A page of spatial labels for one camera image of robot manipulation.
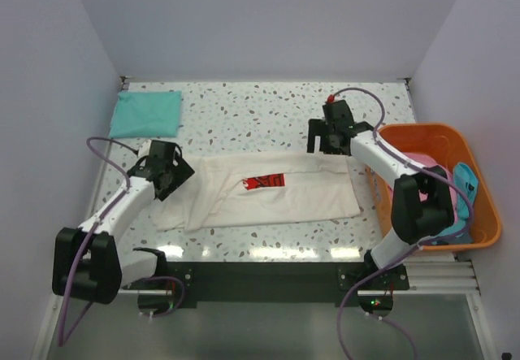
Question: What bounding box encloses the white coca-cola t-shirt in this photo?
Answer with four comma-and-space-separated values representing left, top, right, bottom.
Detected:
151, 151, 360, 232

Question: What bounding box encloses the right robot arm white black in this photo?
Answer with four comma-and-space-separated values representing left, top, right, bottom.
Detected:
306, 95, 455, 289

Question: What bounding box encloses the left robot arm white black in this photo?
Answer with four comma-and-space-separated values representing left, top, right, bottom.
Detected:
52, 137, 195, 305

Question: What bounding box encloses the folded teal t-shirt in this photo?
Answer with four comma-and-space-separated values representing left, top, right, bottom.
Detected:
109, 91, 183, 139

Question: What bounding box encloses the pink t-shirt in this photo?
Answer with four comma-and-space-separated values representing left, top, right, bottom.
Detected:
405, 152, 460, 223

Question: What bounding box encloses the orange plastic basket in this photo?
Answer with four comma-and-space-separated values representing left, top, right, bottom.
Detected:
379, 123, 501, 252

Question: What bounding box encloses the light blue t-shirt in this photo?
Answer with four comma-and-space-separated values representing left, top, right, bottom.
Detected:
430, 162, 480, 246

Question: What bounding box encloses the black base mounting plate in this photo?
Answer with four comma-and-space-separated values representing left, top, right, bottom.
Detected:
128, 262, 410, 308

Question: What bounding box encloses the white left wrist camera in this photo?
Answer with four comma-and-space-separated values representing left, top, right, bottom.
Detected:
138, 141, 151, 158

